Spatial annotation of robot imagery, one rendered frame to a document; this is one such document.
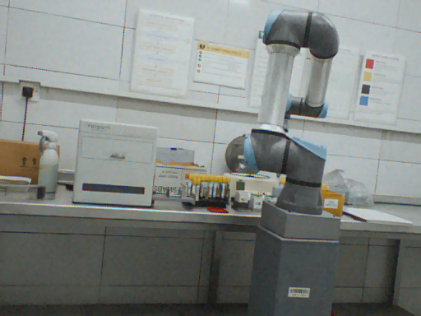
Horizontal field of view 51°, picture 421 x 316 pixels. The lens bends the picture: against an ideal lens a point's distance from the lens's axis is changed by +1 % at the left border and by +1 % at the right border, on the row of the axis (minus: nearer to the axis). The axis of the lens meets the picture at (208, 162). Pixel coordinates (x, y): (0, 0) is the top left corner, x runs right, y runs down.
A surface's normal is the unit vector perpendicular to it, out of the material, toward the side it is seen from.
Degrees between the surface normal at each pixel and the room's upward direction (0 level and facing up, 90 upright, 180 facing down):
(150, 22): 95
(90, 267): 90
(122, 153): 90
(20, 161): 88
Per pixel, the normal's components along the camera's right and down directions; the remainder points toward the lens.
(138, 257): 0.28, 0.08
